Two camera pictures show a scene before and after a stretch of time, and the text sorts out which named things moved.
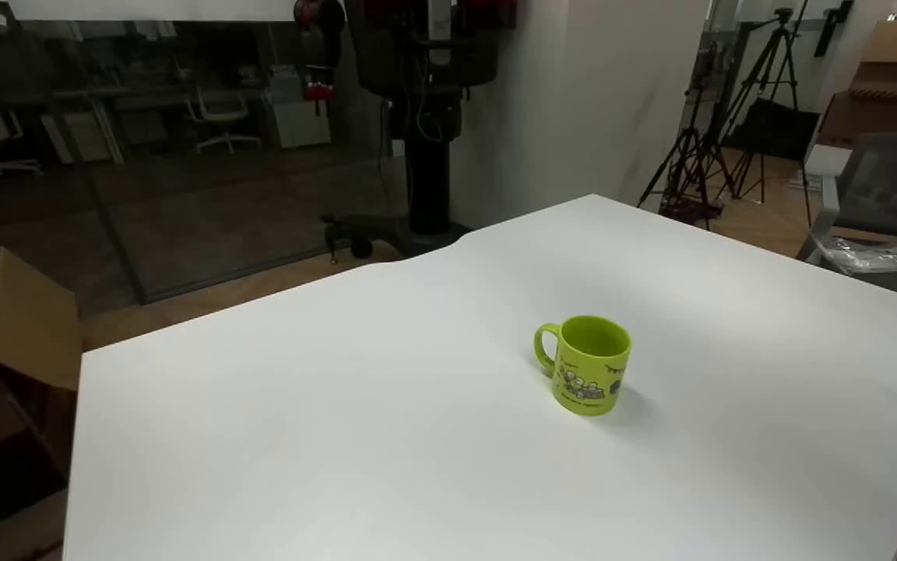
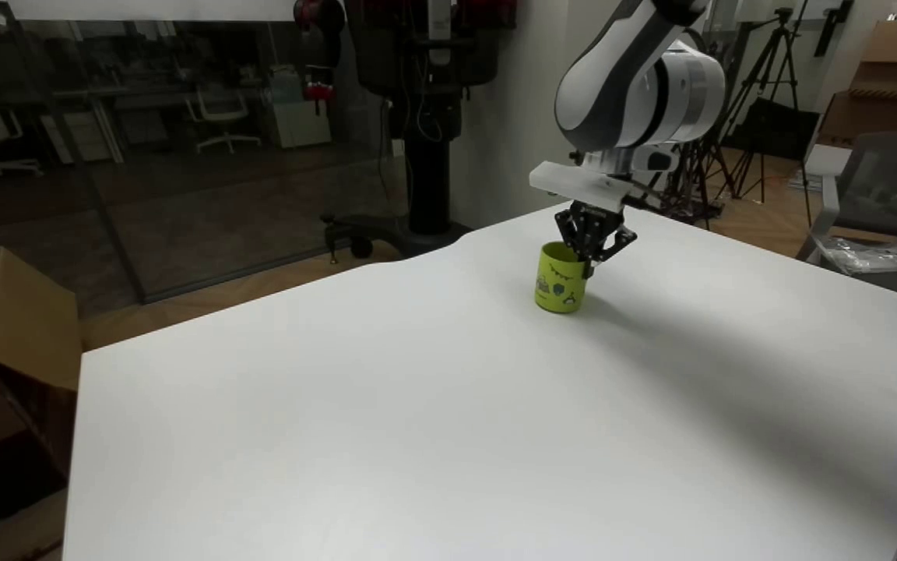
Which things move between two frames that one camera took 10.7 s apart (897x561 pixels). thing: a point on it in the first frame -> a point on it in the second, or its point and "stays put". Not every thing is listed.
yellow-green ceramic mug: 587,360 -> 559,278
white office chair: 224,109 stays put
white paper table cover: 587,382 stays put
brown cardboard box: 18,335 stays put
